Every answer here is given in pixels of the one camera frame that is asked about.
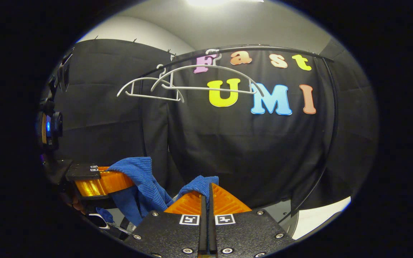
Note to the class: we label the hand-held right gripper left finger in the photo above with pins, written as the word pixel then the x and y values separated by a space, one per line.
pixel 167 233

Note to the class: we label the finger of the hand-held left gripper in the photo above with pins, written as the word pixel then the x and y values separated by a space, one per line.
pixel 99 184

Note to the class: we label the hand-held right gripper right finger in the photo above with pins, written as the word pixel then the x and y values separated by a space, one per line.
pixel 242 233

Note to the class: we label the white clothes hanger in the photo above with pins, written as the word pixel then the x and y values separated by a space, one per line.
pixel 145 78
pixel 192 87

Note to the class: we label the black clothes rack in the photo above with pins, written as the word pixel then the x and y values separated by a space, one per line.
pixel 271 47

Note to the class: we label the large ceiling light panel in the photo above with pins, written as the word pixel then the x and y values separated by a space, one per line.
pixel 210 2

